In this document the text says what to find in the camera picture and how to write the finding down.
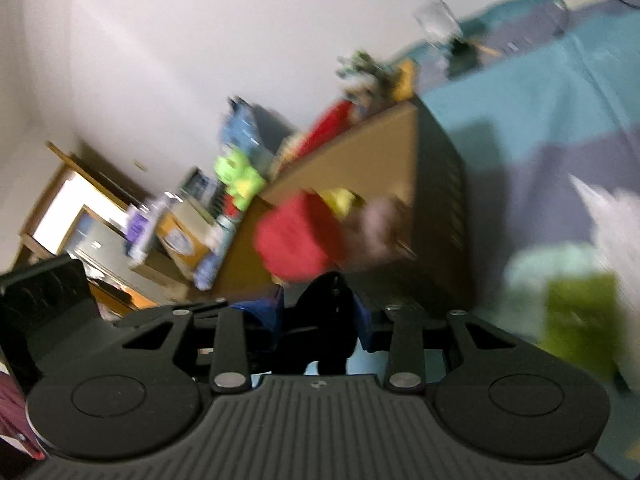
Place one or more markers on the red cylindrical pillow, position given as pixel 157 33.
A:
pixel 331 124

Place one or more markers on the teal and grey bed sheet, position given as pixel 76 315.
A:
pixel 556 100

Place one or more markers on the red plush toy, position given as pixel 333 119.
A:
pixel 300 239

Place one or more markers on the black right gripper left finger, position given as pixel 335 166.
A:
pixel 234 337

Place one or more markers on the panda plush toy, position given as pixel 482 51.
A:
pixel 363 79

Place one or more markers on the blue plastic bag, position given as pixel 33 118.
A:
pixel 240 130

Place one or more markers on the white plush toy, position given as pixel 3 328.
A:
pixel 615 235

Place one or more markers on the yellow plush toy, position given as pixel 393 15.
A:
pixel 340 201

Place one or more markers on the yellow book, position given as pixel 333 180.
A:
pixel 406 74

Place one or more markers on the green frog plush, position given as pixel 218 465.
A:
pixel 242 181

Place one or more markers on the green and mint towel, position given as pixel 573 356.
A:
pixel 556 297

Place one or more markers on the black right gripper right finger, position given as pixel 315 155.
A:
pixel 390 344

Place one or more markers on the brown cardboard storage box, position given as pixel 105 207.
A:
pixel 402 151

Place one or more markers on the small yellow paper bag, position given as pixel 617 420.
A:
pixel 182 230

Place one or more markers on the phone stand with mirror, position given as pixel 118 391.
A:
pixel 443 33

